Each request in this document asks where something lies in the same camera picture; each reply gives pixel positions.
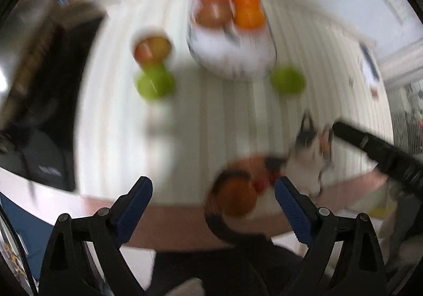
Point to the calico cat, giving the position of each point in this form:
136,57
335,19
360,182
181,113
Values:
309,157

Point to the red-green apple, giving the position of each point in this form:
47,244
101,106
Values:
152,49

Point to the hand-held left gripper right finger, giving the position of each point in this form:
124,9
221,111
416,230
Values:
293,210

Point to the white striped tablecloth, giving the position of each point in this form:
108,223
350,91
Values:
211,124

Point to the brown-red apple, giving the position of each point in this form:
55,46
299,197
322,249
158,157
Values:
213,15

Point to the black bag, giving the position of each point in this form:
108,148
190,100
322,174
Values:
39,157

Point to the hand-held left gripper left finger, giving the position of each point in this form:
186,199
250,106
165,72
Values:
134,207

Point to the dark orange fruit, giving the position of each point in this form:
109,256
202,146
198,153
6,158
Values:
238,199

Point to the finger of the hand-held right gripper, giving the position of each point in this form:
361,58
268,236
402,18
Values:
380,150

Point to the green apple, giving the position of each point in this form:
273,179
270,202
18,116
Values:
155,83
288,80

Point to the white patterned fruit bowl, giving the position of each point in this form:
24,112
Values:
231,45

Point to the paper sheet with print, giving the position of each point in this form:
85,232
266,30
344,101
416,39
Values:
370,68

